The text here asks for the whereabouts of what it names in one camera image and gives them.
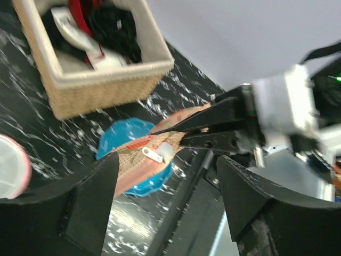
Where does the floral mesh laundry bag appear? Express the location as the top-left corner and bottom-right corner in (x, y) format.
(112, 103), (211, 198)

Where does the blue polka dot plate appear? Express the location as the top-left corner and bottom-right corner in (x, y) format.
(95, 117), (173, 197)

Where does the wicker basket with liner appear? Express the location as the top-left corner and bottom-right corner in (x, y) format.
(12, 1), (174, 120)

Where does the red and black bra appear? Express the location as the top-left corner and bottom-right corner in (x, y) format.
(68, 0), (142, 63)

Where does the white round mesh bra bag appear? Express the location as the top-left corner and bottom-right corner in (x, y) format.
(1, 134), (31, 199)

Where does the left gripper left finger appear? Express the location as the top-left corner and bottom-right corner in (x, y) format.
(1, 153), (119, 255)

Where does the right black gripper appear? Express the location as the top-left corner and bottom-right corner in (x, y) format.
(150, 84), (265, 160)

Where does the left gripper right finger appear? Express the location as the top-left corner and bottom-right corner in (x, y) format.
(217, 155), (340, 255)

